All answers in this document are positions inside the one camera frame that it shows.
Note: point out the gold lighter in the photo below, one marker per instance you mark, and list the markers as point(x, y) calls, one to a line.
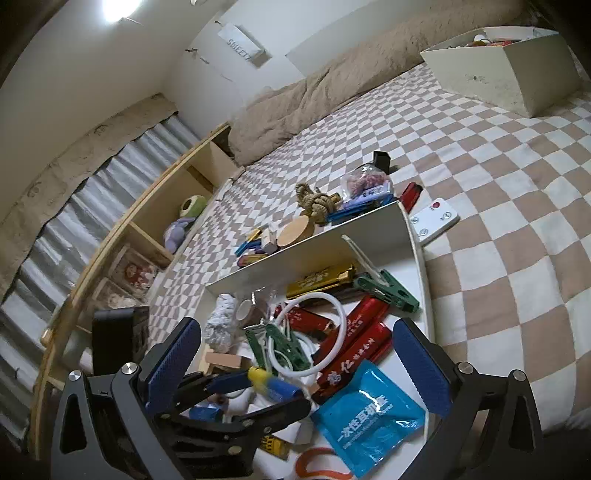
point(321, 279)

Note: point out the beige quilted comforter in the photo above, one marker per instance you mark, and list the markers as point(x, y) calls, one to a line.
point(323, 92)

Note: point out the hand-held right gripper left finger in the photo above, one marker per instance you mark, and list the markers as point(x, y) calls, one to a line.
point(175, 362)

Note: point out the round wooden lid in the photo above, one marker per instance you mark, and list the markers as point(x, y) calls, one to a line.
point(298, 230)

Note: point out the white remote control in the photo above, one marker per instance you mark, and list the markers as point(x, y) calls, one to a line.
point(434, 221)

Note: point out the red dress doll display case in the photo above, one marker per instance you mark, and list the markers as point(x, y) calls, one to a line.
point(136, 272)

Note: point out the blue foil packet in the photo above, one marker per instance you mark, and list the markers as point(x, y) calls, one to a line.
point(369, 420)

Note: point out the tan wooden block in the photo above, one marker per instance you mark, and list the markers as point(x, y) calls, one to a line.
point(224, 362)

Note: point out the brown tape roll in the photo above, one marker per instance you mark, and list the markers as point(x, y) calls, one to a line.
point(245, 310)

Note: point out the blue white label lighter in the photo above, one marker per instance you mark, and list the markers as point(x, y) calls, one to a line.
point(369, 196)

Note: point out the clear bag of pink beads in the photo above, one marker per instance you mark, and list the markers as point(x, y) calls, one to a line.
point(367, 181)

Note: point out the bright ceiling light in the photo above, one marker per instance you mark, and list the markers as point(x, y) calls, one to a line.
point(119, 8)

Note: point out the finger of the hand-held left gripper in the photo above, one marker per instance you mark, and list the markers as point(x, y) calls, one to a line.
point(277, 413)
point(233, 382)

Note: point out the pale grey curtain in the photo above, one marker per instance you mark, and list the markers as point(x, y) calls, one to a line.
point(92, 207)

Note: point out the white lace doll display case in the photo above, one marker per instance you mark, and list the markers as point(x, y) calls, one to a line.
point(115, 297)

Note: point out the purple plush toy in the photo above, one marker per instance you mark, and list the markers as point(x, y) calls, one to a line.
point(175, 233)

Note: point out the yellow blue lighter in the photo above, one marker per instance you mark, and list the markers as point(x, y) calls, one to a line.
point(249, 242)
point(277, 386)

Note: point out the white deep storage box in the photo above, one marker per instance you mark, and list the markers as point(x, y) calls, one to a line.
point(489, 83)

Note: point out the pile of assorted small trinkets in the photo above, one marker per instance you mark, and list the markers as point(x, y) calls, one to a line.
point(494, 41)

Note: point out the white plastic strip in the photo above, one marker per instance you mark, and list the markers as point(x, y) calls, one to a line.
point(362, 258)

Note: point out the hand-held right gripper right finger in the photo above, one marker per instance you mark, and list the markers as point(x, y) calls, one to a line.
point(421, 367)

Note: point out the white wooden box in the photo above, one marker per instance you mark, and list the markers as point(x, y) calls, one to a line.
point(270, 240)

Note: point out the green clothespin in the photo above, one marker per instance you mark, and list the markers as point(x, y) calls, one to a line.
point(277, 346)
point(392, 293)

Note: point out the white shallow tray box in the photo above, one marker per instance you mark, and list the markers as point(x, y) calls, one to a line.
point(323, 249)

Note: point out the red lighter white print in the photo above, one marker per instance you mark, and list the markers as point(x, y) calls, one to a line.
point(355, 362)
point(367, 318)

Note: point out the wooden bedside shelf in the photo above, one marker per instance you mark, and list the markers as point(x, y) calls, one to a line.
point(217, 159)

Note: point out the black small box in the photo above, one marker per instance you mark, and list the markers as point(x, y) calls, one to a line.
point(382, 161)

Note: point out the white headboard panel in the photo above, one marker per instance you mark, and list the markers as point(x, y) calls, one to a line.
point(332, 46)

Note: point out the beige printed valance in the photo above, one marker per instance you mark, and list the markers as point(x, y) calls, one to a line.
point(69, 161)

